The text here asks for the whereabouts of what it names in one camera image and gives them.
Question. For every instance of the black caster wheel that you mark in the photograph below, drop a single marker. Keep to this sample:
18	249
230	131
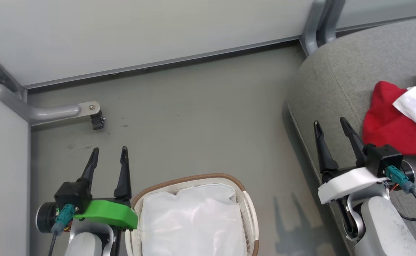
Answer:
97	121

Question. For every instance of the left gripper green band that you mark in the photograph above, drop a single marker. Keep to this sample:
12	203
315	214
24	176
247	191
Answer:
112	212

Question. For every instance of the grey double partition foot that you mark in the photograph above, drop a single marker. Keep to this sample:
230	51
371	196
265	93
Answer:
318	25

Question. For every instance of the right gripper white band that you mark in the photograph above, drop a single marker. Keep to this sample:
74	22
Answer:
346	182

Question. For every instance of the red and white garment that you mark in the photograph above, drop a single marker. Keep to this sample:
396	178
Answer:
385	124

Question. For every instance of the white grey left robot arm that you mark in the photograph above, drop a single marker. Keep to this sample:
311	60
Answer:
85	245

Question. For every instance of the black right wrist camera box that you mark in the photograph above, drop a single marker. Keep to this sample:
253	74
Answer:
385	156

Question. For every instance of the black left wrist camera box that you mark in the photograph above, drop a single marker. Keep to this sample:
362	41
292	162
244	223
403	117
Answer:
73	193

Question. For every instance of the grey partition foot with plate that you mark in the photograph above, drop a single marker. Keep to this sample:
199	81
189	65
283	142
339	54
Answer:
44	113

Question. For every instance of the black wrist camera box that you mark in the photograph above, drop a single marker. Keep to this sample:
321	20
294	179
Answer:
73	193
385	156

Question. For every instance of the grey aluminium partition bottom rail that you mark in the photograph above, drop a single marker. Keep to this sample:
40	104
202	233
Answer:
158	62

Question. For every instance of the white laundry basket brown rim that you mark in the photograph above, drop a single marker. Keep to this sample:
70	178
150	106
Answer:
190	177

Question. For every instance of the white basket liner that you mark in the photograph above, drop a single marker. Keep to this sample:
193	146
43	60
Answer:
193	220

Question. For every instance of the grey fabric sofa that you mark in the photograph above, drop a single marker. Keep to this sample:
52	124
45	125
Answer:
335	81

